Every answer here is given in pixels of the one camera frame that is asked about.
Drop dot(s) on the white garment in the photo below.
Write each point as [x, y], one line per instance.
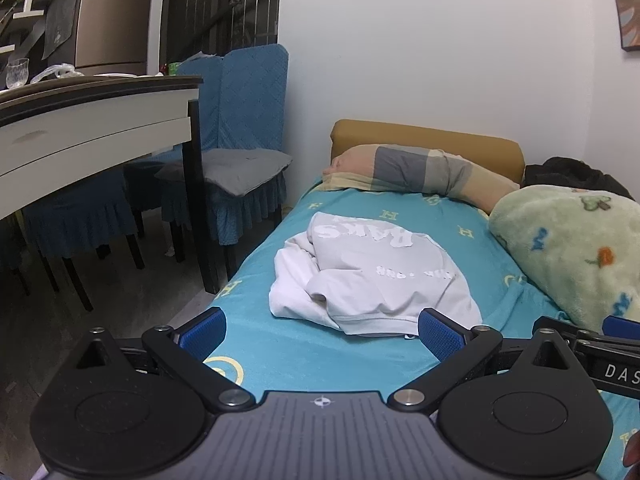
[295, 285]

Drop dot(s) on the grey seat cushion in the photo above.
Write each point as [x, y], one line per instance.
[225, 167]

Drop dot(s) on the green cup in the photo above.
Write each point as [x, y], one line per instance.
[174, 68]

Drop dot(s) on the brown refrigerator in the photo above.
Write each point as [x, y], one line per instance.
[115, 15]

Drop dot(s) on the blue covered chair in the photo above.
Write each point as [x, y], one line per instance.
[200, 90]
[75, 215]
[250, 105]

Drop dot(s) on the checked pillow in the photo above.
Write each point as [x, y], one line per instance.
[400, 167]

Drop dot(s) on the grey cloth on refrigerator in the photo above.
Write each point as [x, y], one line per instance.
[62, 15]

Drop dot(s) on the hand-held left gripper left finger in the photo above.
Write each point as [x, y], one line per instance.
[202, 334]

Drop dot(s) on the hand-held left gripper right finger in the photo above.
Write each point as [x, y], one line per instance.
[440, 337]

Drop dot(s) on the white table with dark legs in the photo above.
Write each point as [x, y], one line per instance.
[90, 125]

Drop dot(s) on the wall picture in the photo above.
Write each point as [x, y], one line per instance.
[627, 5]

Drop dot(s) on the dark cloth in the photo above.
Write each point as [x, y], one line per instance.
[565, 172]

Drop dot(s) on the dark barred window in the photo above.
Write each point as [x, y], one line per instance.
[220, 5]

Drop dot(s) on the white wall shelf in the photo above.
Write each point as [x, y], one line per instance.
[25, 7]

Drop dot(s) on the light grey printed T-shirt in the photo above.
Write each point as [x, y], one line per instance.
[395, 270]

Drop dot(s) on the brown padded headboard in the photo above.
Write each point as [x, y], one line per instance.
[430, 135]

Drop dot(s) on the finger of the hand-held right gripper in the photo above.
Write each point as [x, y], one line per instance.
[621, 325]
[555, 329]

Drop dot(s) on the clear drinking glass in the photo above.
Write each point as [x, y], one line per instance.
[17, 72]

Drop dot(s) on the clear plastic bag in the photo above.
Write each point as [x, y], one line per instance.
[57, 72]

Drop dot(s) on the green fleece blanket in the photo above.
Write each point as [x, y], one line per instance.
[570, 250]

